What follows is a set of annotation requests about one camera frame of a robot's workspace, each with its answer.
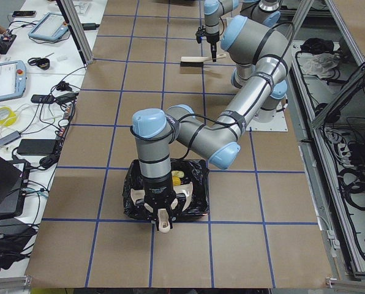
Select yellow tape roll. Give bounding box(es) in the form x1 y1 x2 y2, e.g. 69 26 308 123
0 107 17 127

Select scissors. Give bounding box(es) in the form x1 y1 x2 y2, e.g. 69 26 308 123
27 53 53 66

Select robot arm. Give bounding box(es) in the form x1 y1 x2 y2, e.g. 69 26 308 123
122 15 291 226
195 0 282 62

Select teach pendant near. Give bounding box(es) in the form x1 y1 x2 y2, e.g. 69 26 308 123
0 61 26 101

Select pale food scrap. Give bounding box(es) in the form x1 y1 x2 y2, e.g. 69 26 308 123
171 170 185 178

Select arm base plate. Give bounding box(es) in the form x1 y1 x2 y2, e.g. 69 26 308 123
247 106 288 132

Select teach pendant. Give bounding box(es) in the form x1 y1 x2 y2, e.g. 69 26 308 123
0 61 26 101
28 12 69 43

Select aluminium frame post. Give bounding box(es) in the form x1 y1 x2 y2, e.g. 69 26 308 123
56 0 94 66

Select white crumpled cloth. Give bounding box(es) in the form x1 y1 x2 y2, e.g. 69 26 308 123
301 53 340 79

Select black power adapter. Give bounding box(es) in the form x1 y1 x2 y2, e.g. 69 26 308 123
17 139 56 156

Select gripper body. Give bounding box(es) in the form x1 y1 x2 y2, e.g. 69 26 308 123
210 42 217 62
143 179 176 221

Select black lined bin near left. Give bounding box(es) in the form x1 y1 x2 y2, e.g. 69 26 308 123
122 159 209 220

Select yellow potato toy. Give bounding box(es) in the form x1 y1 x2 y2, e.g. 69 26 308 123
172 176 183 187

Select teach pendant far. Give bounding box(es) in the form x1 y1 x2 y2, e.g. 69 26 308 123
28 12 69 43

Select beige dustpan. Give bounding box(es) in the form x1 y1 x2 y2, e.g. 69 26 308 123
130 182 194 233

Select black laptop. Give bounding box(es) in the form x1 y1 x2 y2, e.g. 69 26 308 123
0 157 30 219

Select beige hand brush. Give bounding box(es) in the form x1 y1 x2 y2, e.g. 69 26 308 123
180 53 227 67

